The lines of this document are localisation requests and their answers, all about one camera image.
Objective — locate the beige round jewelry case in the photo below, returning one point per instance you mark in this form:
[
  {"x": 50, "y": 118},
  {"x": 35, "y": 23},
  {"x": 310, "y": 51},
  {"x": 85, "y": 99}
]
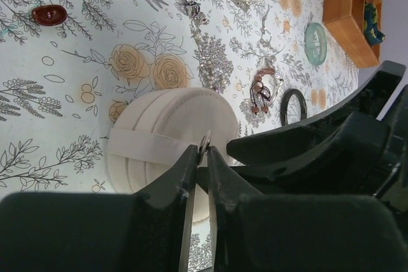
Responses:
[{"x": 154, "y": 130}]

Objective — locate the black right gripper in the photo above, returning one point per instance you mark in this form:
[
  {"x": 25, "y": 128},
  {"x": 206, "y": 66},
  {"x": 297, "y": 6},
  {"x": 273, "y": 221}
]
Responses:
[{"x": 342, "y": 150}]

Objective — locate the wooden compartment tray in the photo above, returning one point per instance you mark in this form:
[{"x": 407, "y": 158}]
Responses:
[{"x": 345, "y": 20}]

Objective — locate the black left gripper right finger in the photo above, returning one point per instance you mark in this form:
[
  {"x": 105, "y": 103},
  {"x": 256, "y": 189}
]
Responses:
[{"x": 283, "y": 232}]

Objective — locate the black flower yellow green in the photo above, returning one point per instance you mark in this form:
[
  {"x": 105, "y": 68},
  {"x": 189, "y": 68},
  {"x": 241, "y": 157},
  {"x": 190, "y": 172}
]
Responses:
[{"x": 371, "y": 29}]

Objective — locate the pearl cluster brooch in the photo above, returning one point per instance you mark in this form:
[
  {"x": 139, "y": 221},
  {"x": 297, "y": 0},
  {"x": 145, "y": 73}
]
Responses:
[{"x": 214, "y": 68}]

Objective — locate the floral patterned table mat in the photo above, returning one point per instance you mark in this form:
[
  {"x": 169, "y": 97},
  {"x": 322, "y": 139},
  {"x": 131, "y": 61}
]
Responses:
[{"x": 63, "y": 87}]

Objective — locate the small silver earring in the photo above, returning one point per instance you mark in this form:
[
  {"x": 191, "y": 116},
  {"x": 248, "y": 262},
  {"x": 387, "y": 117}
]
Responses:
[{"x": 194, "y": 12}]

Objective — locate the dark red bead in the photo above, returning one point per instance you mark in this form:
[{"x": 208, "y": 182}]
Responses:
[{"x": 49, "y": 15}]

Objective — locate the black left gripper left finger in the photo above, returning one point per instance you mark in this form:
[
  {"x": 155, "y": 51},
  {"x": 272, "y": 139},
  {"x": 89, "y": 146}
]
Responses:
[{"x": 146, "y": 231}]

